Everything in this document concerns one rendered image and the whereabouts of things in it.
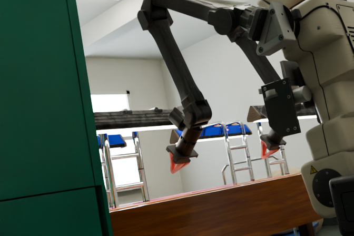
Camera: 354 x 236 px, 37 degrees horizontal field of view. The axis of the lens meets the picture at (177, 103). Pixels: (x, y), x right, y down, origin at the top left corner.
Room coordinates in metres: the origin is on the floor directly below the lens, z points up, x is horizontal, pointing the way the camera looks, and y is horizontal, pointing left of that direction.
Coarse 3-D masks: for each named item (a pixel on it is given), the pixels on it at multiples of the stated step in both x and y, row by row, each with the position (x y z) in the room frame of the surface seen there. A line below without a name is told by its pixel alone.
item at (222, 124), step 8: (208, 128) 2.99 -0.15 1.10; (224, 128) 2.90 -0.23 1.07; (240, 128) 3.01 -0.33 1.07; (224, 136) 2.90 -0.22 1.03; (248, 152) 3.00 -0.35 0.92; (232, 160) 2.90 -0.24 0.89; (248, 160) 3.00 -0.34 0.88; (232, 168) 2.90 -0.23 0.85; (240, 168) 2.94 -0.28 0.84; (248, 168) 2.99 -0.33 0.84; (232, 176) 2.90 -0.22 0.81
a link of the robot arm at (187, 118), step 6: (174, 108) 1.76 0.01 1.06; (180, 108) 1.75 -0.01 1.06; (174, 114) 1.76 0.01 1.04; (180, 114) 1.74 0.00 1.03; (186, 114) 1.67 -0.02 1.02; (192, 114) 1.66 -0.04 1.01; (174, 120) 1.76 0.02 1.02; (180, 120) 1.74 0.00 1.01; (186, 120) 1.68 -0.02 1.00; (192, 120) 1.67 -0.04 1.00; (180, 126) 1.76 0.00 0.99; (192, 126) 1.69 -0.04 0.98
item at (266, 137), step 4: (272, 132) 2.04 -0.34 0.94; (260, 136) 2.05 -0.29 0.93; (264, 136) 2.06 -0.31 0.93; (268, 136) 2.06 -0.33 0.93; (272, 136) 2.04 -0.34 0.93; (276, 136) 2.03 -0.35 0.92; (264, 140) 2.04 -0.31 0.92; (268, 140) 2.04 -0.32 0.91; (272, 140) 2.05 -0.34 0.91; (276, 140) 2.04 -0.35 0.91; (280, 140) 2.05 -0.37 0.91; (268, 144) 2.03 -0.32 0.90; (272, 144) 2.03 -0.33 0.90; (276, 144) 2.04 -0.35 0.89; (280, 144) 2.06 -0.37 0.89; (284, 144) 2.09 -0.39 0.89
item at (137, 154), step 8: (128, 112) 1.94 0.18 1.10; (104, 136) 2.05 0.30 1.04; (136, 136) 2.16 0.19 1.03; (104, 144) 2.06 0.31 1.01; (136, 144) 2.16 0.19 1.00; (104, 152) 2.06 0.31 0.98; (136, 152) 2.16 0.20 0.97; (136, 160) 2.16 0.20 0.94; (112, 168) 2.06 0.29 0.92; (112, 176) 2.06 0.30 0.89; (144, 176) 2.17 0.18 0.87; (112, 184) 2.05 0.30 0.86; (128, 184) 2.11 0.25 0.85; (136, 184) 2.13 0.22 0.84; (144, 184) 2.16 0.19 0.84; (112, 192) 2.06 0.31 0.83; (144, 192) 2.16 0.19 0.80; (112, 200) 2.06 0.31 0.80; (144, 200) 2.16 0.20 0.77
